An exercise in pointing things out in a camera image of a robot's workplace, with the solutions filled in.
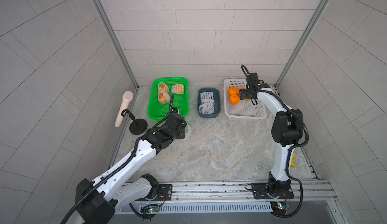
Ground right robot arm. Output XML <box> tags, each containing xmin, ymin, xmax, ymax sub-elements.
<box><xmin>239</xmin><ymin>65</ymin><xmax>309</xmax><ymax>219</ymax></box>

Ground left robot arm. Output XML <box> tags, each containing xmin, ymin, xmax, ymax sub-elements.
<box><xmin>61</xmin><ymin>99</ymin><xmax>187</xmax><ymax>224</ymax></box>

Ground white plastic basket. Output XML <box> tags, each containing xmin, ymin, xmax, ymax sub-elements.
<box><xmin>223</xmin><ymin>79</ymin><xmax>267</xmax><ymax>121</ymax></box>

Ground green plastic basket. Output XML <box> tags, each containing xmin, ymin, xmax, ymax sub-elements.
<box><xmin>147</xmin><ymin>78</ymin><xmax>189</xmax><ymax>120</ymax></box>

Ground dark blue plastic tub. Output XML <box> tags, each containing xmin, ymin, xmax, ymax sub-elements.
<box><xmin>197</xmin><ymin>88</ymin><xmax>221</xmax><ymax>118</ymax></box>

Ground beige microphone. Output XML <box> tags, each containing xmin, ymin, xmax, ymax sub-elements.
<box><xmin>115</xmin><ymin>91</ymin><xmax>134</xmax><ymax>128</ymax></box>

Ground left green circuit board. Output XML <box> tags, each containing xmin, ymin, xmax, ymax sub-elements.
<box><xmin>141</xmin><ymin>204</ymin><xmax>160</xmax><ymax>215</ymax></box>

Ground green circuit board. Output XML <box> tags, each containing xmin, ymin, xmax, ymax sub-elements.
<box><xmin>270</xmin><ymin>202</ymin><xmax>291</xmax><ymax>217</ymax></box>
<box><xmin>141</xmin><ymin>204</ymin><xmax>160</xmax><ymax>215</ymax></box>

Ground yellow plastic block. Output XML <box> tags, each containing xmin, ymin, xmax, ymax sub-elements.
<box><xmin>291</xmin><ymin>156</ymin><xmax>296</xmax><ymax>168</ymax></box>

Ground right green circuit board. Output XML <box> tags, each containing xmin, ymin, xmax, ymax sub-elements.
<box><xmin>270</xmin><ymin>202</ymin><xmax>291</xmax><ymax>217</ymax></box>

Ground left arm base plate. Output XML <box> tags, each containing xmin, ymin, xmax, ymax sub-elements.
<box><xmin>137</xmin><ymin>184</ymin><xmax>172</xmax><ymax>201</ymax></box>

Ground aluminium rail frame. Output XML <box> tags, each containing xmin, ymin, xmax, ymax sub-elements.
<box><xmin>114</xmin><ymin>179</ymin><xmax>346</xmax><ymax>224</ymax></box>

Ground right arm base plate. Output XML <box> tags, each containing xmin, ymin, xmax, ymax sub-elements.
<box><xmin>245</xmin><ymin>183</ymin><xmax>294</xmax><ymax>199</ymax></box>

